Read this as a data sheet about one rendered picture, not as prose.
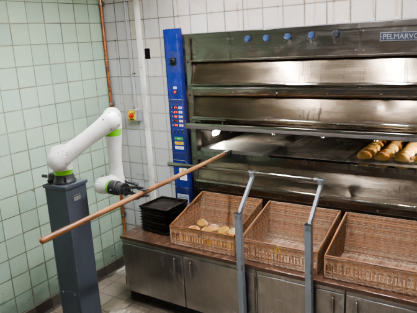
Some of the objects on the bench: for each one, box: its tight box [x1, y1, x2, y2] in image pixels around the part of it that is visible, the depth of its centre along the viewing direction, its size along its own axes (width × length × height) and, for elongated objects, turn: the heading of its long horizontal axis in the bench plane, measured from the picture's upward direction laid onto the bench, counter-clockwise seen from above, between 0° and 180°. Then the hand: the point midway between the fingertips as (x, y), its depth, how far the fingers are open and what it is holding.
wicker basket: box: [169, 191, 262, 256], centre depth 365 cm, size 49×56×28 cm
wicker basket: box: [243, 201, 341, 275], centre depth 333 cm, size 49×56×28 cm
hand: (143, 192), depth 293 cm, fingers closed on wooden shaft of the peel, 3 cm apart
